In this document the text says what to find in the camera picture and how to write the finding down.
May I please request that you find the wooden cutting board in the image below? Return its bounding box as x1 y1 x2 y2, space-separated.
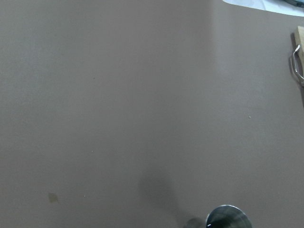
289 25 304 107

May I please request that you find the steel jigger measuring cup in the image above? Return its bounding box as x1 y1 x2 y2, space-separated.
186 204 252 228

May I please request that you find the brown table mat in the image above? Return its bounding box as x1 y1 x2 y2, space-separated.
0 0 304 228

